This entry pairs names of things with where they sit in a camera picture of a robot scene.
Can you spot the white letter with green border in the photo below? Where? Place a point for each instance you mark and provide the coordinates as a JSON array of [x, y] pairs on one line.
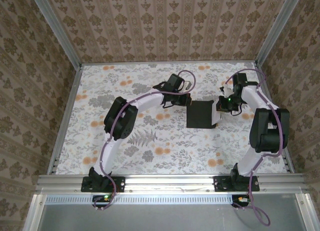
[[216, 117]]

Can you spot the black box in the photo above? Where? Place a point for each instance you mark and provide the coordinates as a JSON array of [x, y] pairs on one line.
[[200, 114]]

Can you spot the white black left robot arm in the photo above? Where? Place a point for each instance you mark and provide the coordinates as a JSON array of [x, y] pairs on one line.
[[145, 102]]

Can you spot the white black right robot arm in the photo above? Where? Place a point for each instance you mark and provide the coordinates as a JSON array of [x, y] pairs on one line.
[[270, 141]]

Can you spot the floral tablecloth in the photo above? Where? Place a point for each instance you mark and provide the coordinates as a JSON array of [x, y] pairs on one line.
[[162, 161]]

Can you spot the grey metal panel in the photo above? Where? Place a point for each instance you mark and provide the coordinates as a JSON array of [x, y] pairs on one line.
[[162, 218]]

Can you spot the aluminium rear rail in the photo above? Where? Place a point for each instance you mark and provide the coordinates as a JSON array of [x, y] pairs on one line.
[[112, 64]]

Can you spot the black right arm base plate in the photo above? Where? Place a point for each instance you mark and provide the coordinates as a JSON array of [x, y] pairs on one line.
[[218, 184]]

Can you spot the aluminium mounting rail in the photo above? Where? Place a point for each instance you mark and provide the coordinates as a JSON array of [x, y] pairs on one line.
[[170, 182]]

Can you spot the aluminium side rail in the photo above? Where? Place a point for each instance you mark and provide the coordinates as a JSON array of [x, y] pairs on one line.
[[66, 116], [289, 166]]

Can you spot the aluminium corner post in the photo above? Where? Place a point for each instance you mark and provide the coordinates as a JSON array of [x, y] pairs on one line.
[[277, 28], [55, 28]]

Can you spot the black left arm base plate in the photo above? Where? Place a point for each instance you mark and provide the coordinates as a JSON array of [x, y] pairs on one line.
[[120, 183]]

